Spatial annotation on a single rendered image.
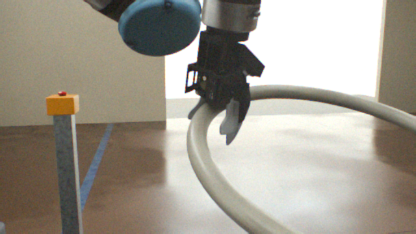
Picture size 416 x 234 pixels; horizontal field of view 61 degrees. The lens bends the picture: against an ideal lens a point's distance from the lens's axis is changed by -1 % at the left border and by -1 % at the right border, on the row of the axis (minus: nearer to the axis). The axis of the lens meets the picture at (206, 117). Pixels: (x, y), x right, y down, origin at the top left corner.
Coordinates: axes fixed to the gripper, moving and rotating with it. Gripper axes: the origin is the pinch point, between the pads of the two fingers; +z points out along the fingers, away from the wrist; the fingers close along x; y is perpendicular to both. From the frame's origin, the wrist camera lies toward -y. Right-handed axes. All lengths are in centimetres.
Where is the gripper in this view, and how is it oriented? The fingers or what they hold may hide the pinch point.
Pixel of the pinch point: (218, 131)
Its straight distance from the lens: 68.1
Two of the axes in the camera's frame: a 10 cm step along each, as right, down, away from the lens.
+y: -5.9, 3.0, -7.5
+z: -1.3, 8.8, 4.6
